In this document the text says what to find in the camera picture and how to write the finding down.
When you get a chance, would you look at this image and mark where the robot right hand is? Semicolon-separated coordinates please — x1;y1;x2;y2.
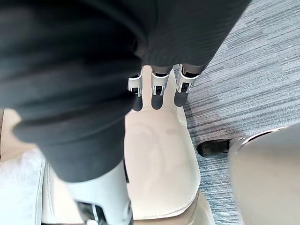
0;0;250;225

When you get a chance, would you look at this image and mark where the beige leather sofa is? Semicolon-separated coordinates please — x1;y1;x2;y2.
0;65;215;225

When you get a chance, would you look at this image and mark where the white fabric cushion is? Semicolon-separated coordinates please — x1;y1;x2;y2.
0;148;45;225

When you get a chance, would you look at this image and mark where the dark robot foot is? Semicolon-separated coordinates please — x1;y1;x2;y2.
197;140;232;158

